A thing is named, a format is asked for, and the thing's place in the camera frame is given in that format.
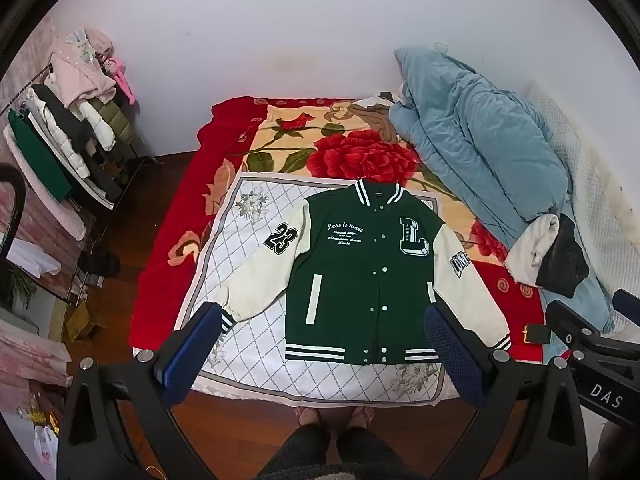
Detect green white varsity jacket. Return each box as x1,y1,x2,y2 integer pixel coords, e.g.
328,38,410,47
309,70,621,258
209,179,513,366

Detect clothes rack with garments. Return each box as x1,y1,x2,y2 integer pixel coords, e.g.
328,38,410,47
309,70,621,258
0,27,158,241

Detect white textured mattress cover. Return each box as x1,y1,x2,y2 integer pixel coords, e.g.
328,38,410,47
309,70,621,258
522,79,640,306

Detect white and black garment bundle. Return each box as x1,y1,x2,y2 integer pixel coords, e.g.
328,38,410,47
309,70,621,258
504,214,589,298

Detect white plastic bag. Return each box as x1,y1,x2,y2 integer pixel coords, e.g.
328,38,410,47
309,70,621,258
34,426,58,479

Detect pink patterned fabric pile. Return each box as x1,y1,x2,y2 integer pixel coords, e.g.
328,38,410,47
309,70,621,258
0,321,72,413

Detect person legs dark trousers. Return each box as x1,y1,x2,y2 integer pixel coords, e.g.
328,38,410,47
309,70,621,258
257,406,421,479

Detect white diamond pattern sheet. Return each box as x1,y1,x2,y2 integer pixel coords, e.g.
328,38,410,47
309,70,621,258
176,172,457,408

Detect light blue quilt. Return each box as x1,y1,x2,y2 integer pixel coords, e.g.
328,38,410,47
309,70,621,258
388,45,615,335

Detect red floral blanket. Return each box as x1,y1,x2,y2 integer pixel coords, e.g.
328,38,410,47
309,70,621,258
128,96,544,362

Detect pink plastic hanger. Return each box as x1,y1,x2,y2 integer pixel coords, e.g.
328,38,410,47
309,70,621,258
103,56,136,106

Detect black cable loop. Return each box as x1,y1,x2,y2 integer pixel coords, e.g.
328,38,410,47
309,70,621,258
0,164,27,311

